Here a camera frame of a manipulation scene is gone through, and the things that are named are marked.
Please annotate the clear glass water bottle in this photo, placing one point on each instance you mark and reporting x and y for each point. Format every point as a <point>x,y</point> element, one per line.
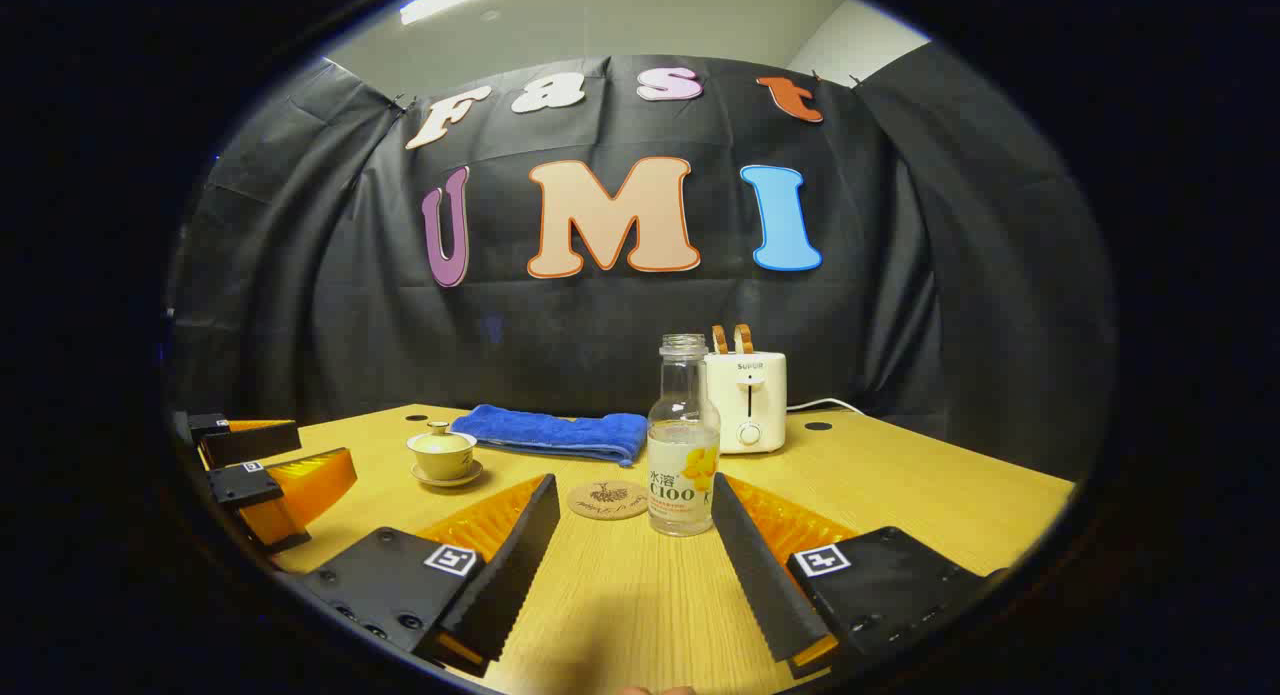
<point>683,475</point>

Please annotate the white toaster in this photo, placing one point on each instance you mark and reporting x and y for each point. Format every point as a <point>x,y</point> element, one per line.
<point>765,405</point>

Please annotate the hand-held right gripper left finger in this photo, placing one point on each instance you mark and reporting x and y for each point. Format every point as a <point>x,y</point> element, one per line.
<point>510,575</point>

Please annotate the blue folded towel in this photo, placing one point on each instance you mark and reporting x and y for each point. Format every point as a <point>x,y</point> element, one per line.
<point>560,433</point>

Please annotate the toast bread slice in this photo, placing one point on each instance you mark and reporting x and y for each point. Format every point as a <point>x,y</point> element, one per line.
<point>719,340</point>
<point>743,338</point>

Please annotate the beige teacup lid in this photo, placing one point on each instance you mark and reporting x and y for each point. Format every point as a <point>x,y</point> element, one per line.
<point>441,437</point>

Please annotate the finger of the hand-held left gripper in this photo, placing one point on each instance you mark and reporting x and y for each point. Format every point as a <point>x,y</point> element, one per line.
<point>250,445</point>
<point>245,483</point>

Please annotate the beige ceramic saucer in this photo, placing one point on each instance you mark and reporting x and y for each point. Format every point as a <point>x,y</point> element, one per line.
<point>472,475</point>

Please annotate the round cork coaster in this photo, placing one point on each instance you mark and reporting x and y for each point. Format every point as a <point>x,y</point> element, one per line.
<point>600,500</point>

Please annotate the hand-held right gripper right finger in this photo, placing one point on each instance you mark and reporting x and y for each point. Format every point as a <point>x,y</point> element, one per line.
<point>765,575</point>

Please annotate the black backdrop cloth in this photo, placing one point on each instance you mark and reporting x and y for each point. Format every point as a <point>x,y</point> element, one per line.
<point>600,325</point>

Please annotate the beige ceramic teacup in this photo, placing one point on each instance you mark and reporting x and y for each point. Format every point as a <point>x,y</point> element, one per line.
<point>440,465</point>

